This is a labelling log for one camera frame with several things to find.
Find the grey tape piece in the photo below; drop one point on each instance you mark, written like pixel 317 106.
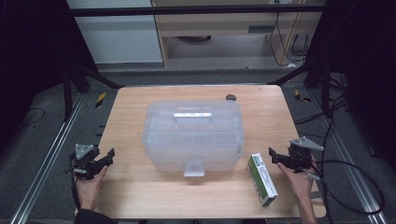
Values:
pixel 317 195

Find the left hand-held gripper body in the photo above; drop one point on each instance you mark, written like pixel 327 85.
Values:
pixel 83 152

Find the small dark round object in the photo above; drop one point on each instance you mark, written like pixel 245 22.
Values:
pixel 230 97

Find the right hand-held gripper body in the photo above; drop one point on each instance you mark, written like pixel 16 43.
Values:
pixel 300 158

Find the yellow and black tape strip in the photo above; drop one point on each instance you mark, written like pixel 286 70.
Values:
pixel 100 100
pixel 301 97

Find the aluminium floor rail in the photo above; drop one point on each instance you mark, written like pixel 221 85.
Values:
pixel 358 174
pixel 46 161

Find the white cabinet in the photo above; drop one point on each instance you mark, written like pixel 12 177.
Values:
pixel 118 40

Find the green and white medicine box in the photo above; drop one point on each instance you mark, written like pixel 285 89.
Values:
pixel 263 180

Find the person's left hand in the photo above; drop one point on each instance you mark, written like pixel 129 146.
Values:
pixel 88 191

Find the black metal stand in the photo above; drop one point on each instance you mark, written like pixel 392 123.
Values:
pixel 326 90
pixel 67 93

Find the clear plastic storage box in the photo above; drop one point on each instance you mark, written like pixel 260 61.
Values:
pixel 193 140

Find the person's right hand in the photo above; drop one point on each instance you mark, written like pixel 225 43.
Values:
pixel 298 185

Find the dark curtain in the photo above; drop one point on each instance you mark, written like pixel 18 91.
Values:
pixel 31 62
pixel 367 77

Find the black horizontal frame bar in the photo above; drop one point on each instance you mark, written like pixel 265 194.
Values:
pixel 186 10

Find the wooden desk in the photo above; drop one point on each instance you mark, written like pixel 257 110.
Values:
pixel 218 28

